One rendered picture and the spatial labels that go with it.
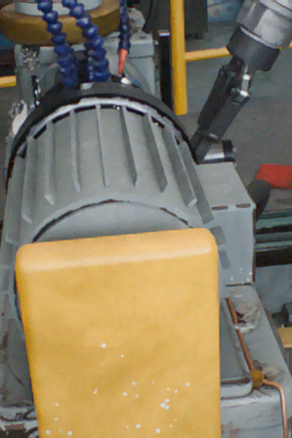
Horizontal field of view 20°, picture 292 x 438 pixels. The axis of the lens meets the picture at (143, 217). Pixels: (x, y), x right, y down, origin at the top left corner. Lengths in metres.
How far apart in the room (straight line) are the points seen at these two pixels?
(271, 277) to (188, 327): 0.87
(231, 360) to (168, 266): 0.21
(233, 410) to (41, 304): 0.23
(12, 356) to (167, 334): 0.22
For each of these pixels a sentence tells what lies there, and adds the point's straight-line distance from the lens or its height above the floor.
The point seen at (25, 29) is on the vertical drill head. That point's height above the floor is 1.32.
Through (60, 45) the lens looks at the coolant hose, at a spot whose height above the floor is 1.32.
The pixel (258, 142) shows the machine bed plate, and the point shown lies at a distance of 2.17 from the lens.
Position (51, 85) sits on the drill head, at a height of 1.14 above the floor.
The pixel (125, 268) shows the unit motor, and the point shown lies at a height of 1.34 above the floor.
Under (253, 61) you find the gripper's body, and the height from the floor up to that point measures 1.26.
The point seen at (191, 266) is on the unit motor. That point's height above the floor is 1.33.
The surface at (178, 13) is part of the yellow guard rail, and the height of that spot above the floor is 0.76.
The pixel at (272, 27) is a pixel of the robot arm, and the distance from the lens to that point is 1.23.
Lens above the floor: 1.60
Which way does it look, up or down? 27 degrees down
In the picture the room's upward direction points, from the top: 4 degrees counter-clockwise
